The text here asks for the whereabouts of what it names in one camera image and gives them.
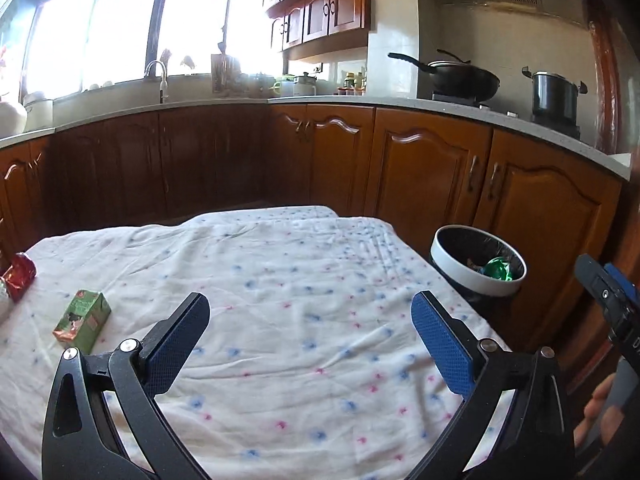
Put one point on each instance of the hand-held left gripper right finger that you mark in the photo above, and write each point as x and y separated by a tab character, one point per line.
442	345

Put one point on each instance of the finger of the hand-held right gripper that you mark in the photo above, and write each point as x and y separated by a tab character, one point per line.
610	300

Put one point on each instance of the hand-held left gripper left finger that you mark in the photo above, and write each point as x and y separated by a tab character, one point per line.
175	350

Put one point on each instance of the white bin with black liner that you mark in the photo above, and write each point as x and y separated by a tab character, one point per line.
450	267

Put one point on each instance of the crushed green can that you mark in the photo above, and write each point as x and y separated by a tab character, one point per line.
497	267

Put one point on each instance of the person's right hand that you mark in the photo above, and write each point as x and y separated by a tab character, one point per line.
595	410

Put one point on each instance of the small green drink carton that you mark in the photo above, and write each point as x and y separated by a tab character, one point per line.
82	317

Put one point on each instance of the white dotted tablecloth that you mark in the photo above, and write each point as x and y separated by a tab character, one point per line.
300	310

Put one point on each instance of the shiny red packet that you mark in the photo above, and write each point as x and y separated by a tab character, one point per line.
20	277

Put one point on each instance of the brown wooden base cabinets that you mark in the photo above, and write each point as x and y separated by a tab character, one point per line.
425	170

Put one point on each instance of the gas stove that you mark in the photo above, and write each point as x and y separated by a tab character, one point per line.
555	129

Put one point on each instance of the steel stock pot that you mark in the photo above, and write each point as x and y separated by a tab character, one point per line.
555	95

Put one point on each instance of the grey kitchen countertop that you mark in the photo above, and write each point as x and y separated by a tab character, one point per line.
350	101

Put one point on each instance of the black wok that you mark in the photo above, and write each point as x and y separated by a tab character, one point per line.
465	82

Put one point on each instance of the metal sink faucet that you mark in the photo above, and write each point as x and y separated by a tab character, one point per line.
162	80

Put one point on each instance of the white lidded pot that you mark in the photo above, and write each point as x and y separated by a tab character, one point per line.
39	112

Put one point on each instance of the group of condiment bottles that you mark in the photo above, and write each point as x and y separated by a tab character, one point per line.
350	85

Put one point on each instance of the utensil holder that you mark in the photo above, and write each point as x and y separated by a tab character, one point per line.
222	75

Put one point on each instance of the white round jar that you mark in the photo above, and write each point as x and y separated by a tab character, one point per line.
12	120

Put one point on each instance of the white kettle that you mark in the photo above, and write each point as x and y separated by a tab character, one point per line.
304	87

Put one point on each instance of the kitchen window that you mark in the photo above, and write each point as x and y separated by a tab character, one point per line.
125	30

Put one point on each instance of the brown wooden wall cabinets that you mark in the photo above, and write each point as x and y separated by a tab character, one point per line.
345	5

